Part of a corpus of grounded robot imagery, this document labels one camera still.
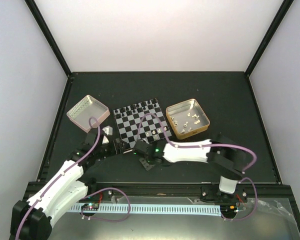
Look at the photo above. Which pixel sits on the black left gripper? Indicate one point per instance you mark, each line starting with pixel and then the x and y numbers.
pixel 116 148

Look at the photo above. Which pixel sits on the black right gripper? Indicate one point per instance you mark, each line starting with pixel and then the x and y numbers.
pixel 146 166

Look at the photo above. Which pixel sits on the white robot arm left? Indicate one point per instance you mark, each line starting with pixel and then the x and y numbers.
pixel 35 218

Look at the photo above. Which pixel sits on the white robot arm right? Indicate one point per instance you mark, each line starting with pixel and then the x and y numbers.
pixel 226 159

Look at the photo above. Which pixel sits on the black white chessboard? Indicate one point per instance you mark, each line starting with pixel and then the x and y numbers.
pixel 135 120

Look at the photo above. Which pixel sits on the pink metal tin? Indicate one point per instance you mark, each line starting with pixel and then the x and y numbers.
pixel 86 108

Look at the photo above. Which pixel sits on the gold metal tin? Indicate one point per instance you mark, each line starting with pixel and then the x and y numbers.
pixel 187 118

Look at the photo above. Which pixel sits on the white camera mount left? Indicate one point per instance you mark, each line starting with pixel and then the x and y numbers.
pixel 107 134

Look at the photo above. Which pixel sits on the white slotted cable duct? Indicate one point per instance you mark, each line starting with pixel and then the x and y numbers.
pixel 148 209

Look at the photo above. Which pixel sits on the black front rail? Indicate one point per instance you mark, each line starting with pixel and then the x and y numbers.
pixel 201 190

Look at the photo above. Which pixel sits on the black frame post left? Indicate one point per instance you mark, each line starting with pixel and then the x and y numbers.
pixel 37 15

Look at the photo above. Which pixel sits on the black frame post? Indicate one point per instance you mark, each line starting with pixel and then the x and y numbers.
pixel 37 15
pixel 273 27

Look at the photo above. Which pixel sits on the black frame post right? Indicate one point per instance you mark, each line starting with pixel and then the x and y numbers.
pixel 273 27

